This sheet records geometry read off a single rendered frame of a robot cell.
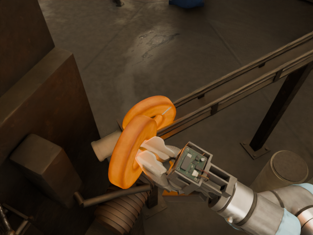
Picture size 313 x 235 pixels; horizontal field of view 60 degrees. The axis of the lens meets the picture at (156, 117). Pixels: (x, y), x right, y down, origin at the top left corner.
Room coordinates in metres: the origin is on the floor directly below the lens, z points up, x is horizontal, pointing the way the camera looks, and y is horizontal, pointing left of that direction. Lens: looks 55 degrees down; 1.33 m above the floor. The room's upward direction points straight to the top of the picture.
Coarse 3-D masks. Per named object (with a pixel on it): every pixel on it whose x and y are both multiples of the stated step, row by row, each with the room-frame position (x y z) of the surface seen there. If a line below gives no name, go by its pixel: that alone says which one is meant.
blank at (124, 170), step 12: (132, 120) 0.30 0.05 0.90; (144, 120) 0.31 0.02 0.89; (132, 132) 0.27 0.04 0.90; (144, 132) 0.28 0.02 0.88; (120, 144) 0.25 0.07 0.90; (132, 144) 0.25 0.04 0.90; (120, 156) 0.23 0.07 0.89; (132, 156) 0.24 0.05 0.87; (120, 168) 0.21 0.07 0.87; (132, 168) 0.23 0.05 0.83; (120, 180) 0.20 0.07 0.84; (132, 180) 0.23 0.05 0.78
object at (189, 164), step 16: (192, 144) 0.26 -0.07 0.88; (176, 160) 0.25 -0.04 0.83; (192, 160) 0.22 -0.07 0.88; (208, 160) 0.23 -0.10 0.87; (176, 176) 0.20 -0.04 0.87; (192, 176) 0.19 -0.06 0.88; (208, 176) 0.20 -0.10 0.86; (224, 176) 0.21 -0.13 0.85; (208, 192) 0.19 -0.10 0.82; (224, 192) 0.17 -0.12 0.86
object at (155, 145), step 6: (150, 138) 0.28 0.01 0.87; (156, 138) 0.27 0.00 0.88; (144, 144) 0.28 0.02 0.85; (150, 144) 0.27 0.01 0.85; (156, 144) 0.27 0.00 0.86; (162, 144) 0.27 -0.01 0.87; (144, 150) 0.27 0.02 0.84; (150, 150) 0.27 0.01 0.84; (156, 150) 0.27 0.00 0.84; (162, 150) 0.26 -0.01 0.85; (168, 150) 0.26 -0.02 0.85; (156, 156) 0.26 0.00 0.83; (162, 156) 0.26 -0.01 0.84; (168, 156) 0.26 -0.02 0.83; (162, 162) 0.25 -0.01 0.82
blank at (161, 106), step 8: (160, 96) 0.47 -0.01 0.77; (136, 104) 0.44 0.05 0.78; (144, 104) 0.43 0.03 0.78; (152, 104) 0.43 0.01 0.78; (160, 104) 0.44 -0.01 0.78; (168, 104) 0.45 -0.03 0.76; (128, 112) 0.42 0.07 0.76; (136, 112) 0.41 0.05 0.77; (144, 112) 0.41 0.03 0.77; (152, 112) 0.42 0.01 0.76; (160, 112) 0.44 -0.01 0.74; (168, 112) 0.45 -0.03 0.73; (128, 120) 0.40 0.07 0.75; (160, 120) 0.44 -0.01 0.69; (168, 120) 0.45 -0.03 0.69
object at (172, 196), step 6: (174, 192) 0.21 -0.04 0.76; (192, 192) 0.19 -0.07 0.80; (198, 192) 0.19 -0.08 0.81; (168, 198) 0.20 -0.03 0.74; (174, 198) 0.20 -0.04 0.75; (180, 198) 0.19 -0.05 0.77; (186, 198) 0.19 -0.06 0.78; (192, 198) 0.18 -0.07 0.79; (198, 198) 0.18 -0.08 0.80; (204, 198) 0.18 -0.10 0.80
